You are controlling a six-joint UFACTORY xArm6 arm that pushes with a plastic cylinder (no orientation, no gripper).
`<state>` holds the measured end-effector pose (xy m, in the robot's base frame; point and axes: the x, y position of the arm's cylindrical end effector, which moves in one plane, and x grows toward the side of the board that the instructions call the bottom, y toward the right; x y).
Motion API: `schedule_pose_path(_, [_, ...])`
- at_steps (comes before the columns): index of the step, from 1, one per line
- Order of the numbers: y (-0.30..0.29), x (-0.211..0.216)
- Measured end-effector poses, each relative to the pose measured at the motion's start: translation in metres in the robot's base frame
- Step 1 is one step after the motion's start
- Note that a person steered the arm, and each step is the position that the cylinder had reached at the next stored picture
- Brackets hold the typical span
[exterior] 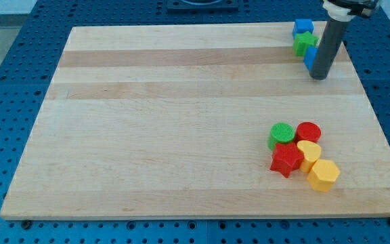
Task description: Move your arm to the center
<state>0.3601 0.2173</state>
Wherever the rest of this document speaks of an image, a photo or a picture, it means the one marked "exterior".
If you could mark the green cylinder block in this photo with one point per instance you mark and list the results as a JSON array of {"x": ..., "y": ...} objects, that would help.
[{"x": 282, "y": 133}]

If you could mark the red star block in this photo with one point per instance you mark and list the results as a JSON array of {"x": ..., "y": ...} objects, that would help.
[{"x": 286, "y": 158}]

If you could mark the wooden board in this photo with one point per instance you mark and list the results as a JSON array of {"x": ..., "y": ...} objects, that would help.
[{"x": 172, "y": 122}]

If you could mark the yellow heart block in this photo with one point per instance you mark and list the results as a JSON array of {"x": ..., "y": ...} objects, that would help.
[{"x": 311, "y": 152}]

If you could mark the yellow hexagon block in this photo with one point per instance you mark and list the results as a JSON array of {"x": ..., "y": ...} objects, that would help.
[{"x": 323, "y": 175}]

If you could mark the green star block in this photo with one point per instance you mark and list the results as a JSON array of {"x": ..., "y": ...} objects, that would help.
[{"x": 302, "y": 41}]

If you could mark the blue perforated table plate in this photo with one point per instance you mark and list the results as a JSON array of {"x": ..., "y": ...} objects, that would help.
[{"x": 27, "y": 69}]

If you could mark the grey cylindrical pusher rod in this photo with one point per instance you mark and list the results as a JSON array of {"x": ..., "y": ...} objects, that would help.
[{"x": 327, "y": 50}]

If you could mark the blue block behind rod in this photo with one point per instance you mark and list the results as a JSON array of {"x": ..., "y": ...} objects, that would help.
[{"x": 309, "y": 57}]

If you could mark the blue cube block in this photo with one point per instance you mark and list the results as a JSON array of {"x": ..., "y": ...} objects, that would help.
[{"x": 302, "y": 25}]

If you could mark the red cylinder block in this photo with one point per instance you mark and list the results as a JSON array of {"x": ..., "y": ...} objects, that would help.
[{"x": 308, "y": 131}]

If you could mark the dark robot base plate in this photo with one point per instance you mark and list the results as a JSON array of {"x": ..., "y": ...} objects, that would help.
[{"x": 200, "y": 5}]

